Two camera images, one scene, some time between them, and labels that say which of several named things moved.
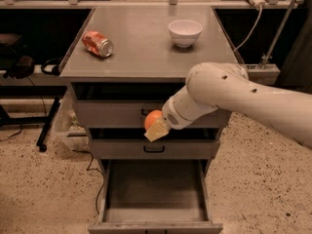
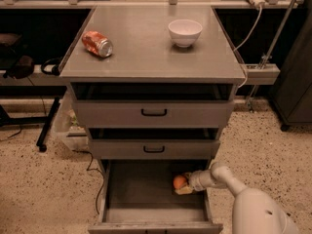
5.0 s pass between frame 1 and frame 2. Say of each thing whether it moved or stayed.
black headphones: stayed
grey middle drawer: stayed
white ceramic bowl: stayed
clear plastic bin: stayed
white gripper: moved
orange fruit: moved
